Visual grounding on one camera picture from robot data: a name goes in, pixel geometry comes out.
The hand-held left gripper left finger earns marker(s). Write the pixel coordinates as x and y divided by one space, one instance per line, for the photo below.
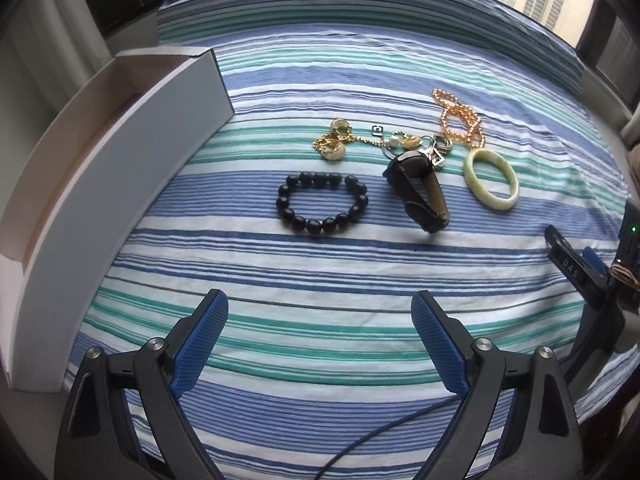
200 345

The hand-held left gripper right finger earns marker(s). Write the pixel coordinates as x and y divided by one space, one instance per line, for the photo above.
440 347

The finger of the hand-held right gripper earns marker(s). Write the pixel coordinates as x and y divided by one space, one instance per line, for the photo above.
594 261
570 267

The white cardboard box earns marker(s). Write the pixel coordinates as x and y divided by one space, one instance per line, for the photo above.
125 160

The dark brown bangle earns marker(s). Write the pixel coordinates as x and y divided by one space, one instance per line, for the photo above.
415 185

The pale green jade bangle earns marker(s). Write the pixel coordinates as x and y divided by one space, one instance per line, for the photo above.
470 175

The blue green striped bedsheet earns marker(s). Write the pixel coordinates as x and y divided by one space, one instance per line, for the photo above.
325 260

